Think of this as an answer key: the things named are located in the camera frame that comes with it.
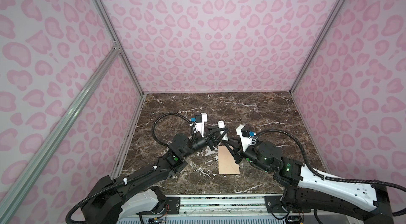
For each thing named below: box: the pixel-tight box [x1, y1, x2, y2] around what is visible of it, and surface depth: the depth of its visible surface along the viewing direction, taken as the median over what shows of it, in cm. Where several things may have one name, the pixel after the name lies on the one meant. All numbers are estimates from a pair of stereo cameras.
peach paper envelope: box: [217, 145, 241, 175], surface depth 85 cm
